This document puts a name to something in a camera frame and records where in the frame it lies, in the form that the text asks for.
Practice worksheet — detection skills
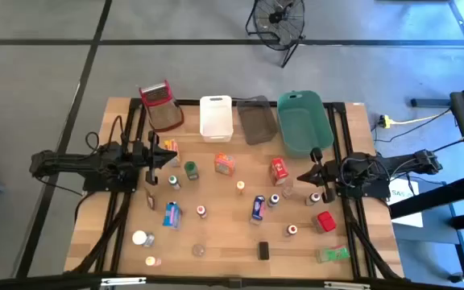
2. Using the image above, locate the white paper sheet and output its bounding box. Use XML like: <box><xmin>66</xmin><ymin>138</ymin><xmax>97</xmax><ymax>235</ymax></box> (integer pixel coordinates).
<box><xmin>387</xmin><ymin>176</ymin><xmax>425</xmax><ymax>229</ymax></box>

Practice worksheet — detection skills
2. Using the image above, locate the yellow Corn Pops box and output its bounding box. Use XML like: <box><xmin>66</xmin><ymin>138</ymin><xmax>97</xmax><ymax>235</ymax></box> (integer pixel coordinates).
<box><xmin>164</xmin><ymin>139</ymin><xmax>181</xmax><ymax>168</ymax></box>

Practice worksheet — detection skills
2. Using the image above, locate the silver metal bracket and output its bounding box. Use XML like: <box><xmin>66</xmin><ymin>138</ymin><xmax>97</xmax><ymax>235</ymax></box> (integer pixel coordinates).
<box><xmin>100</xmin><ymin>276</ymin><xmax>147</xmax><ymax>288</ymax></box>
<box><xmin>323</xmin><ymin>280</ymin><xmax>372</xmax><ymax>290</ymax></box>

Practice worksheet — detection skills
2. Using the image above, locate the orange Mini Wheats box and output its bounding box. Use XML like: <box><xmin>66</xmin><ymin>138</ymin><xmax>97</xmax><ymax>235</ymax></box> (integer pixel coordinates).
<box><xmin>213</xmin><ymin>151</ymin><xmax>237</xmax><ymax>177</ymax></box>

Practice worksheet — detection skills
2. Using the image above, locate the green-lid spice jar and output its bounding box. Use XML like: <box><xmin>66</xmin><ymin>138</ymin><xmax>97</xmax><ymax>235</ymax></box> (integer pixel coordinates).
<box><xmin>184</xmin><ymin>160</ymin><xmax>200</xmax><ymax>181</ymax></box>

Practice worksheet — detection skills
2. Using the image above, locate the red-lid spice jar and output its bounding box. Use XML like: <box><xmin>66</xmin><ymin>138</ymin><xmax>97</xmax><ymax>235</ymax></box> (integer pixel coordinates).
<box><xmin>312</xmin><ymin>210</ymin><xmax>338</xmax><ymax>234</ymax></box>

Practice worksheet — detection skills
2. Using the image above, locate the green snack packet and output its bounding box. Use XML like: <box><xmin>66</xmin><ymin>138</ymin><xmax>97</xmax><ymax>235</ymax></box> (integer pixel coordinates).
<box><xmin>315</xmin><ymin>245</ymin><xmax>351</xmax><ymax>264</ymax></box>

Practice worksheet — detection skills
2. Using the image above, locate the green plastic bin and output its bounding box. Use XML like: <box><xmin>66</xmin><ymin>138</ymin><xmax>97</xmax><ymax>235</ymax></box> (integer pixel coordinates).
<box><xmin>276</xmin><ymin>89</ymin><xmax>335</xmax><ymax>159</ymax></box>

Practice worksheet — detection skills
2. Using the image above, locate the dark pepper tin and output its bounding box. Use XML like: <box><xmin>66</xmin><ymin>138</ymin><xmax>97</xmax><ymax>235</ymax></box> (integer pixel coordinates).
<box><xmin>257</xmin><ymin>240</ymin><xmax>271</xmax><ymax>261</ymax></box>

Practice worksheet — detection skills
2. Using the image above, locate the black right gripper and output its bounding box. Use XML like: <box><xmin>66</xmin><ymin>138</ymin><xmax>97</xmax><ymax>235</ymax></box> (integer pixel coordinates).
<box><xmin>297</xmin><ymin>147</ymin><xmax>348</xmax><ymax>204</ymax></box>

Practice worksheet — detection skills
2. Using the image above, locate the red cereal box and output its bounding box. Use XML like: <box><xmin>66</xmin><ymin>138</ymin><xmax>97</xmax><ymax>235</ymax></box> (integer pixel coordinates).
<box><xmin>269</xmin><ymin>156</ymin><xmax>290</xmax><ymax>187</ymax></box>

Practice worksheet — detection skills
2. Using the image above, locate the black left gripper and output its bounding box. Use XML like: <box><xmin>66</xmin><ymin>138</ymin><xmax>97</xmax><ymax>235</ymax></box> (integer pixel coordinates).
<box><xmin>133</xmin><ymin>130</ymin><xmax>179</xmax><ymax>185</ymax></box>

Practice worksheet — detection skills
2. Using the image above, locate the white-lid seasoning jar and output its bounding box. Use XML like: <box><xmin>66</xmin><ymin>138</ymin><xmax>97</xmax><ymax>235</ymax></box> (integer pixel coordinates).
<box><xmin>131</xmin><ymin>229</ymin><xmax>156</xmax><ymax>248</ymax></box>

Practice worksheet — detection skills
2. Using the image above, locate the Mini Wheats cereal box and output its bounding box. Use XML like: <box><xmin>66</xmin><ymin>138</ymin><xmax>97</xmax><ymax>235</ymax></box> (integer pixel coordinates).
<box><xmin>144</xmin><ymin>187</ymin><xmax>158</xmax><ymax>212</ymax></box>

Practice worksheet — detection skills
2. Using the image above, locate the yellow floor cable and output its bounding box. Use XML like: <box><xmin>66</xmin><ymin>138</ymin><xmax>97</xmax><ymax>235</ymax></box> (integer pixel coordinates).
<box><xmin>388</xmin><ymin>113</ymin><xmax>437</xmax><ymax>126</ymax></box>

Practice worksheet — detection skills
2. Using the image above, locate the blue Rice Krispies box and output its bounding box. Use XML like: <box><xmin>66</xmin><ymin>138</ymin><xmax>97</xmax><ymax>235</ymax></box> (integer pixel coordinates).
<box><xmin>162</xmin><ymin>201</ymin><xmax>183</xmax><ymax>230</ymax></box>

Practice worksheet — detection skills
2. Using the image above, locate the black floor fan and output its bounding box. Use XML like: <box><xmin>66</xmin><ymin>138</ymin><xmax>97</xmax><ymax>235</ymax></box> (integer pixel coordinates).
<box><xmin>244</xmin><ymin>0</ymin><xmax>307</xmax><ymax>68</ymax></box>

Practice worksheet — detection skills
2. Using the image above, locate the white plastic bin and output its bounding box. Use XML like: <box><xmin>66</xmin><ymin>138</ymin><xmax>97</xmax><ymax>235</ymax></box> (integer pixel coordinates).
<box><xmin>199</xmin><ymin>94</ymin><xmax>234</xmax><ymax>143</ymax></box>

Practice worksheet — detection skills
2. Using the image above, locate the blue Frosted Flakes box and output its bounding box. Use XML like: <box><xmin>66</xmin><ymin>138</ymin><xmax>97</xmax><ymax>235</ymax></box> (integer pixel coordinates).
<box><xmin>250</xmin><ymin>195</ymin><xmax>267</xmax><ymax>226</ymax></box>

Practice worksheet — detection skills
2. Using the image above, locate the black aluminium table frame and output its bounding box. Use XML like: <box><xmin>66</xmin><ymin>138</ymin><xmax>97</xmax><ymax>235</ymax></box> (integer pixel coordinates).
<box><xmin>64</xmin><ymin>97</ymin><xmax>407</xmax><ymax>283</ymax></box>

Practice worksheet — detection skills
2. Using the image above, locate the grey translucent plastic bin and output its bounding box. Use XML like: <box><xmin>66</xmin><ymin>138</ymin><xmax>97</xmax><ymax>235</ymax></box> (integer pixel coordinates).
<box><xmin>236</xmin><ymin>95</ymin><xmax>279</xmax><ymax>146</ymax></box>

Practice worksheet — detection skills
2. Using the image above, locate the red metal box grater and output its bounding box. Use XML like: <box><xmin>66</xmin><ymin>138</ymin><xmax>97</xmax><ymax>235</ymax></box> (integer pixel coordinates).
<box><xmin>139</xmin><ymin>79</ymin><xmax>185</xmax><ymax>133</ymax></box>

